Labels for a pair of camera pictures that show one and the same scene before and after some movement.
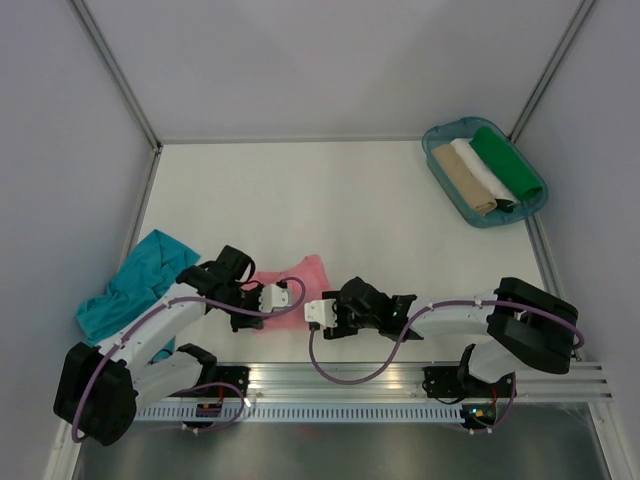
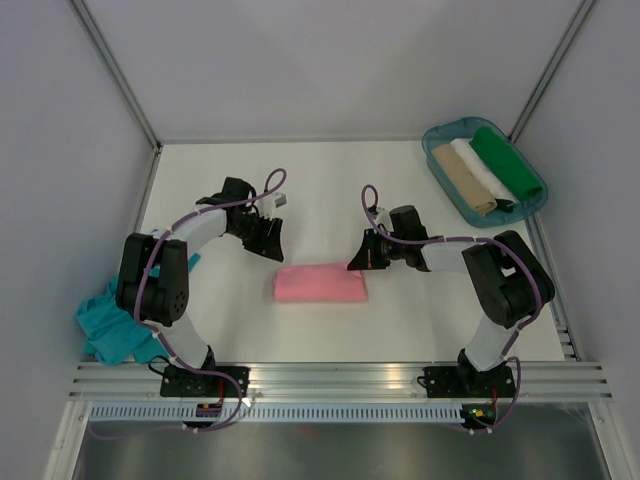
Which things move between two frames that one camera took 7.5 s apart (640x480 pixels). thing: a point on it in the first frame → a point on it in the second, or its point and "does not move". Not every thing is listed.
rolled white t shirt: x=488 y=178 does not move
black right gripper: x=341 y=330 → x=366 y=257
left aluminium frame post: x=118 y=72 does not move
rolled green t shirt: x=507 y=163 does not move
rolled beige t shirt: x=481 y=201 does not move
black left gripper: x=251 y=322 → x=270 y=246
